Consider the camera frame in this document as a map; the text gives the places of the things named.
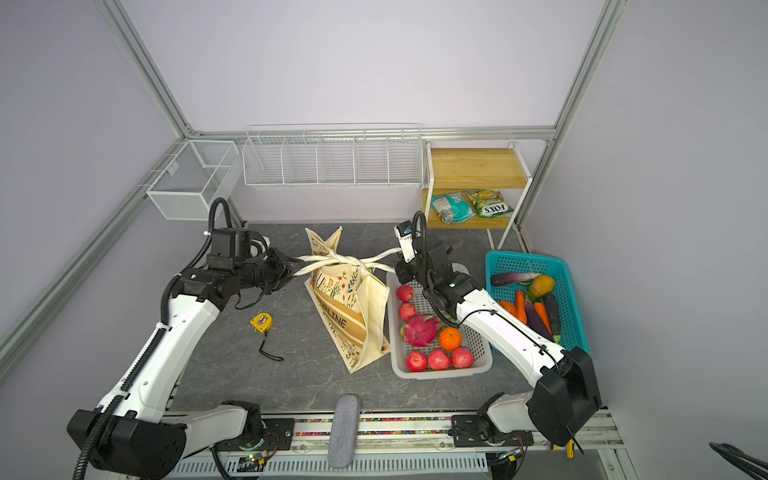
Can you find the orange carrot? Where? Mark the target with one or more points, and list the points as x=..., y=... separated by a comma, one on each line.
x=520, y=305
x=541, y=312

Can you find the white two-tier wooden shelf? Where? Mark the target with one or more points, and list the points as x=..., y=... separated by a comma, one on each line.
x=456, y=170

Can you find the teal plastic basket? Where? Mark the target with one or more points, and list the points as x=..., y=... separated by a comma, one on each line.
x=502, y=262

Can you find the white wire cube basket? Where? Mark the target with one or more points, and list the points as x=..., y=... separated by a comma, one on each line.
x=197, y=173

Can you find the white plastic basket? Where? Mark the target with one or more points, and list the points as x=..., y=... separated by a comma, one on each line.
x=472, y=341

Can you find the red apple front left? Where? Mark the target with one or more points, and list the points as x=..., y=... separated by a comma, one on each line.
x=416, y=362

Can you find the black tripod leg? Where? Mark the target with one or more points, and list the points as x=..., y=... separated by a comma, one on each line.
x=752, y=466

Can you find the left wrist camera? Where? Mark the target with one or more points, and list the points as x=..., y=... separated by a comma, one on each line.
x=231, y=248

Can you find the red apple front right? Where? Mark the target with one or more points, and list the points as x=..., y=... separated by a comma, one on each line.
x=462, y=358

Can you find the teal snack bag lower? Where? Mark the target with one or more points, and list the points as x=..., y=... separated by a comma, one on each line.
x=452, y=208

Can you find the grey padded cylinder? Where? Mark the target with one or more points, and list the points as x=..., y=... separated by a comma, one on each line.
x=344, y=430

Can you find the green Fox's candy bag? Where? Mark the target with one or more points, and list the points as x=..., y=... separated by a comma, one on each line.
x=488, y=203

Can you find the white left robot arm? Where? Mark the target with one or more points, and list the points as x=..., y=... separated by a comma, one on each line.
x=129, y=432

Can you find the red apple middle left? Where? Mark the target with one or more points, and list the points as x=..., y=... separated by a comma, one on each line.
x=407, y=311

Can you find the red apple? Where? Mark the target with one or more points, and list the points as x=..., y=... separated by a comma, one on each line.
x=438, y=360
x=416, y=362
x=405, y=293
x=407, y=311
x=462, y=358

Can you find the dark cucumber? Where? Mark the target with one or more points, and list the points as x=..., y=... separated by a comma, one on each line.
x=554, y=317

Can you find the red apple front middle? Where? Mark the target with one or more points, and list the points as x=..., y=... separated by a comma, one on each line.
x=438, y=360

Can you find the purple eggplant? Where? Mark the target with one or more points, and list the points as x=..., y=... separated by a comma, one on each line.
x=510, y=278

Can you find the white wire wall rack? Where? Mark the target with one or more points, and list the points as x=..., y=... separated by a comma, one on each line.
x=328, y=154

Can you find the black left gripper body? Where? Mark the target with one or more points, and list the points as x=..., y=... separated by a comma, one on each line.
x=270, y=274

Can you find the cream floral tote bag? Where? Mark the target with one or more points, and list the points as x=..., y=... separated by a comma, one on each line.
x=350, y=299

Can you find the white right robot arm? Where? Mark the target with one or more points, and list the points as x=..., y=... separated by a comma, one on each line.
x=565, y=393

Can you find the yellow mango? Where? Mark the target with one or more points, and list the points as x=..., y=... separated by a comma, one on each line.
x=541, y=285

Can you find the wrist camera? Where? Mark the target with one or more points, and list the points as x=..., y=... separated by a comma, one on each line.
x=414, y=241
x=231, y=248

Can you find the red apple back left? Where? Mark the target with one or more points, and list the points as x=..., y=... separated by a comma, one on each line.
x=405, y=293

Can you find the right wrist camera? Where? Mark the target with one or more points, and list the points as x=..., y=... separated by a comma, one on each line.
x=414, y=241

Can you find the yellow tape measure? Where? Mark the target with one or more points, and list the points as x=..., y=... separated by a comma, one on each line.
x=263, y=323

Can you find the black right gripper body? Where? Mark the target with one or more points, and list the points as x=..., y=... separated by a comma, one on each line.
x=407, y=272

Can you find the pink dragon fruit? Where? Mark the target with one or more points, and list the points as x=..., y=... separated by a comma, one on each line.
x=421, y=331

